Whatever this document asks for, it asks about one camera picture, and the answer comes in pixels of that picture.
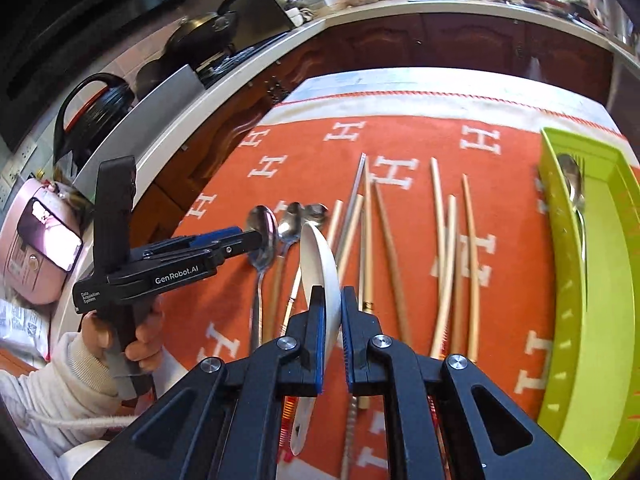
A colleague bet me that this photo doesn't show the metal splash guard plate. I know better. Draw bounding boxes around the metal splash guard plate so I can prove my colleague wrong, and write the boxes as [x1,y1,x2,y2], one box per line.
[131,64,207,122]

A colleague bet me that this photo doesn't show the green plastic utensil tray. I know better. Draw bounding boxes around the green plastic utensil tray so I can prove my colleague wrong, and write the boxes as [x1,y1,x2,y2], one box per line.
[536,127,640,480]

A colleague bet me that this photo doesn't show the large metal spoon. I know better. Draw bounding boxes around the large metal spoon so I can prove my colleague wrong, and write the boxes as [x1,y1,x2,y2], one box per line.
[246,205,279,357]

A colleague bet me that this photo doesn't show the small metal spoon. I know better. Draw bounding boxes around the small metal spoon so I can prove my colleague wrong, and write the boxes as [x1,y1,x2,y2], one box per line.
[282,203,329,336]

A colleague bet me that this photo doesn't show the black cooking pot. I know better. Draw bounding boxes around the black cooking pot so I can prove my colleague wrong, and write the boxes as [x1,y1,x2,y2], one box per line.
[134,57,173,98]

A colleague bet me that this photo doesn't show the brown wooden kitchen cabinets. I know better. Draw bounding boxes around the brown wooden kitchen cabinets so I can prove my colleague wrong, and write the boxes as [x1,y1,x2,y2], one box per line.
[150,12,615,221]

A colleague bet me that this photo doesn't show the pink rice cooker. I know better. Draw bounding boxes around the pink rice cooker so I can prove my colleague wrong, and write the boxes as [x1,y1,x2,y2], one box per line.
[0,177,85,307]

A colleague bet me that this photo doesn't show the white kitchen countertop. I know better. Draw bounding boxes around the white kitchen countertop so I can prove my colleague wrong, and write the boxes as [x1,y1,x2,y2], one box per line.
[50,0,640,341]

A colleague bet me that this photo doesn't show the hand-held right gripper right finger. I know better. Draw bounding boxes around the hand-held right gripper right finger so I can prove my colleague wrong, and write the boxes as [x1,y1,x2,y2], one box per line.
[341,286,590,480]

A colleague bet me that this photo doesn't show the person's left forearm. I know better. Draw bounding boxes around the person's left forearm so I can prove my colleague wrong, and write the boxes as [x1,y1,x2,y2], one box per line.
[0,332,132,461]

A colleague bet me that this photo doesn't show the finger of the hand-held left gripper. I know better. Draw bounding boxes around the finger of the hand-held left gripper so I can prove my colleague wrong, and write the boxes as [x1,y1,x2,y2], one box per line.
[130,227,246,262]
[197,231,266,272]

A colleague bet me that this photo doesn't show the cream chopstick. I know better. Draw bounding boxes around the cream chopstick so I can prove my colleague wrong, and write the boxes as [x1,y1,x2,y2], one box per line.
[338,194,365,272]

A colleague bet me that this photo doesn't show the black range hood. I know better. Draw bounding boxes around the black range hood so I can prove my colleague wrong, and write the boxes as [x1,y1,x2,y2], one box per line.
[0,0,187,153]

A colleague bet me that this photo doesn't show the golden chopstick with black bands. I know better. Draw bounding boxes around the golden chopstick with black bands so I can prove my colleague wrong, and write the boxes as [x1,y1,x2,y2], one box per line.
[360,157,375,411]

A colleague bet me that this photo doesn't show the wooden handled metal spoon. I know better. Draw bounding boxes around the wooden handled metal spoon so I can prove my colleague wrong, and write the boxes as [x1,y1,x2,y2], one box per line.
[262,209,302,343]

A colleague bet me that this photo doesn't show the orange letter print blanket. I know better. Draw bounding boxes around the orange letter print blanket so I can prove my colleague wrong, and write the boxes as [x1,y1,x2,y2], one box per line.
[172,67,640,480]

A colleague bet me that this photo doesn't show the gas stove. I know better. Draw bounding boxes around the gas stove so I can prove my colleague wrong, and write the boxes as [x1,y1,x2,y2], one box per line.
[196,34,288,88]

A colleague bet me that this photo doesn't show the person's left hand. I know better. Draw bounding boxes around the person's left hand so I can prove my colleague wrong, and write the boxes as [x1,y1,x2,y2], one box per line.
[80,296,166,376]

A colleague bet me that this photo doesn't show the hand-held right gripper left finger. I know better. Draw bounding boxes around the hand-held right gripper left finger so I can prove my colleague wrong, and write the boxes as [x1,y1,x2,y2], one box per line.
[72,285,327,480]

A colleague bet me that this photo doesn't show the printed plastic bag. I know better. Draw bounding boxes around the printed plastic bag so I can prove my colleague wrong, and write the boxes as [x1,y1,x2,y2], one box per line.
[0,299,52,362]

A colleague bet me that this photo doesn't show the black frying pan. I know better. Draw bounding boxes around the black frying pan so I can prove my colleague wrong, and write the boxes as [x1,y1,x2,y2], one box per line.
[164,0,257,70]

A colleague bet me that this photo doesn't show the white ceramic spoon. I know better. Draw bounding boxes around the white ceramic spoon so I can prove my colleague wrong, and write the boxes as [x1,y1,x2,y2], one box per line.
[281,222,341,457]

